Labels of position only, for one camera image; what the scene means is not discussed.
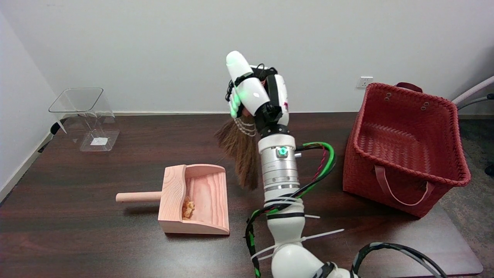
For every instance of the black chair base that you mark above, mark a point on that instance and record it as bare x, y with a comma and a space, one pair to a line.
490, 170

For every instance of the clear plastic container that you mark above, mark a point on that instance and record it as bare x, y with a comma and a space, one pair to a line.
90, 123

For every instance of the black bar by wall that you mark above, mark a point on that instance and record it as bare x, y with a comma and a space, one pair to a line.
57, 126

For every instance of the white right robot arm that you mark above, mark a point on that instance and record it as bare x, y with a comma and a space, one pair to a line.
281, 173

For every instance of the red woven basket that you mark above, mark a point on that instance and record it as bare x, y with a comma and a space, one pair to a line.
405, 154

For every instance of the white wall socket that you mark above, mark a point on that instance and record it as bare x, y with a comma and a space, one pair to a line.
365, 82

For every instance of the brown bristle hand broom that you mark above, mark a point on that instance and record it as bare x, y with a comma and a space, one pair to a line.
241, 150

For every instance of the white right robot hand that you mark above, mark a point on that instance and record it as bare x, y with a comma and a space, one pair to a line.
256, 96

